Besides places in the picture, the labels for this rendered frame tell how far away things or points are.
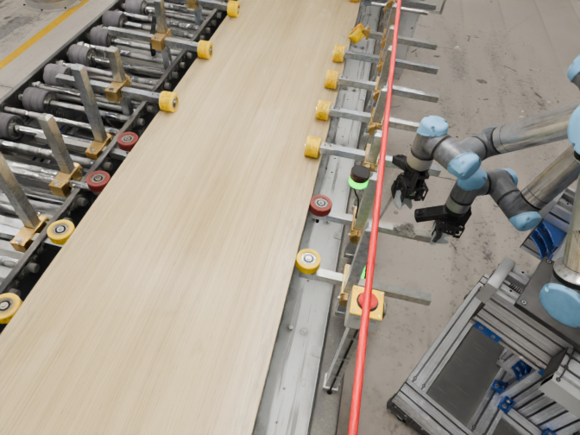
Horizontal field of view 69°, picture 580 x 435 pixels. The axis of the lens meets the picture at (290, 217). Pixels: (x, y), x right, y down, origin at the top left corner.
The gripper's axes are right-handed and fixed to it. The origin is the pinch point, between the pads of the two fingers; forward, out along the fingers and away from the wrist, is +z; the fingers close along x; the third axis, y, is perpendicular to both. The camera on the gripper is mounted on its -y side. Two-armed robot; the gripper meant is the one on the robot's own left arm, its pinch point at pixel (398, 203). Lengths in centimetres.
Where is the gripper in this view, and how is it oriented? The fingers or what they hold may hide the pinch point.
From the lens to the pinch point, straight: 147.7
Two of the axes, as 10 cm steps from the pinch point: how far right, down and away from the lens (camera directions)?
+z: -0.7, 6.5, 7.6
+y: 1.4, 7.6, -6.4
